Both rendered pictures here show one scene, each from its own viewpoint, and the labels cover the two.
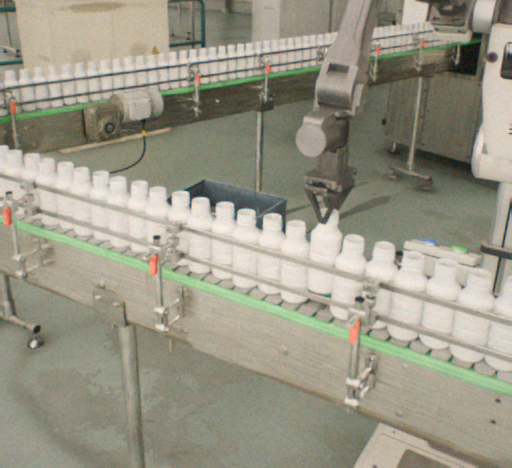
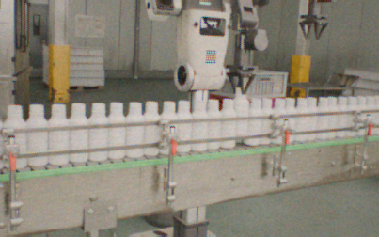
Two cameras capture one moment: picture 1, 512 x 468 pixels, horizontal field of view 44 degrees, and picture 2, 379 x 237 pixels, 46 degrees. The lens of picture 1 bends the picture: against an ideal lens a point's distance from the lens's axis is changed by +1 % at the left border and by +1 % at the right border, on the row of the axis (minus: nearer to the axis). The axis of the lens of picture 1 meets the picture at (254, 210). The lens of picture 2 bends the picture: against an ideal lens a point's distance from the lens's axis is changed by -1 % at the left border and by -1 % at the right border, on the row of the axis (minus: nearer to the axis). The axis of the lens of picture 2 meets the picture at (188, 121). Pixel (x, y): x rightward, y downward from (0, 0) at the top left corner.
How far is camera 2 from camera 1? 1.47 m
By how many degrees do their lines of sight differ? 61
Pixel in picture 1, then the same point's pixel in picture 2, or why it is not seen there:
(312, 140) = (261, 41)
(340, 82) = (251, 15)
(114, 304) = (111, 208)
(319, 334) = (253, 156)
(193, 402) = not seen: outside the picture
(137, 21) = not seen: outside the picture
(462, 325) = (303, 123)
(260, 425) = not seen: outside the picture
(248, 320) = (214, 168)
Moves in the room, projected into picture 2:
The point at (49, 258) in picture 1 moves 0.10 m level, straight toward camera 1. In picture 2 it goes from (31, 198) to (66, 203)
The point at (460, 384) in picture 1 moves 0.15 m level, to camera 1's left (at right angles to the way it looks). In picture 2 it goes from (307, 150) to (298, 159)
